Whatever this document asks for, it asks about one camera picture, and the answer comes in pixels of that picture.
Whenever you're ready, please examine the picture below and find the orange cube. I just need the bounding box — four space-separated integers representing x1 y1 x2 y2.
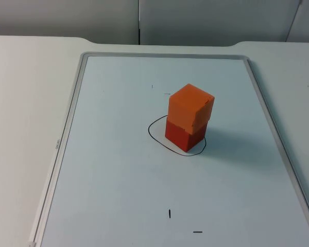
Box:
167 83 215 135

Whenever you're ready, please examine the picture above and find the grey-framed whiteboard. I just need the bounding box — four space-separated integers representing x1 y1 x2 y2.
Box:
27 51 309 247

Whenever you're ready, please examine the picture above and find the red cube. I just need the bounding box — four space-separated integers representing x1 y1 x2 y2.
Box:
164 115 207 153

